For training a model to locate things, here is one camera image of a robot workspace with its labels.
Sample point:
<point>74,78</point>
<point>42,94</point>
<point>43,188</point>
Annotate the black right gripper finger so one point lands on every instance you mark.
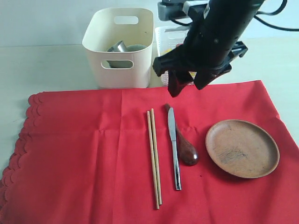
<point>177,81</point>
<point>206,76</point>

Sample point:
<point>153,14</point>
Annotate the brown wooden plate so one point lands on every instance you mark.
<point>242,149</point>

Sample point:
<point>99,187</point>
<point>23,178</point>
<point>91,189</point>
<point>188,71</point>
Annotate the cream plastic bin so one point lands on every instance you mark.
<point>109,26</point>

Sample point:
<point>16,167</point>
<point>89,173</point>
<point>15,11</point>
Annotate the stainless steel cup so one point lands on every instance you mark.
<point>118,47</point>

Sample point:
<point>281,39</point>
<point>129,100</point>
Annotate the yellow lemon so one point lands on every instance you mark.
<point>167,51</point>

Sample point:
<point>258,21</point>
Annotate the silver table knife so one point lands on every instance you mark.
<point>172,133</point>

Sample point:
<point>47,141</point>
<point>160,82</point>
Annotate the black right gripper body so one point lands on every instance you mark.
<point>211,37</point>

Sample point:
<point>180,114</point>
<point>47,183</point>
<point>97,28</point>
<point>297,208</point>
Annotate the white ceramic bowl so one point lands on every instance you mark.
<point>126,64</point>

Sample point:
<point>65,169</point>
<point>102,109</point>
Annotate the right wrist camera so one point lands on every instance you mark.
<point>177,9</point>

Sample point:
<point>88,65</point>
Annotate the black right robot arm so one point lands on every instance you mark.
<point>257,4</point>

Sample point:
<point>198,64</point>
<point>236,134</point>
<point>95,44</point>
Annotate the red scalloped tablecloth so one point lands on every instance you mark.
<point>83,157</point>

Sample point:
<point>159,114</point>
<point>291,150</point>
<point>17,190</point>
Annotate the white perforated plastic basket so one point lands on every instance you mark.
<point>169,37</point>

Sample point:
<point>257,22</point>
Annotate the left wooden chopstick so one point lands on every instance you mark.
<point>153,161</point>

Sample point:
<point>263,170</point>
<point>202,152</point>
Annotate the dark wooden spoon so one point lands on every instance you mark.
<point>186,151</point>

